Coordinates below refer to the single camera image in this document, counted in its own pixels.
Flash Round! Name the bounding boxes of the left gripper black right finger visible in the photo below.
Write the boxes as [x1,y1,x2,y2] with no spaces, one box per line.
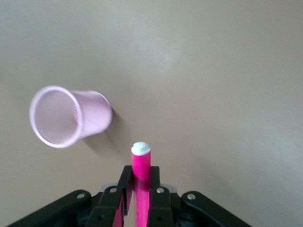
[148,166,175,227]

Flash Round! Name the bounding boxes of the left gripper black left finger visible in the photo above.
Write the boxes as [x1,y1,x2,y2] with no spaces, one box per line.
[86,165,135,227]

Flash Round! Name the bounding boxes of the pink marker pen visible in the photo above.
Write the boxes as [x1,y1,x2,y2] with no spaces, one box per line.
[130,141,152,227]

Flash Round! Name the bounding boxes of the pink mesh cup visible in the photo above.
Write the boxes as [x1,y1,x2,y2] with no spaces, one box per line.
[28,85,113,149]

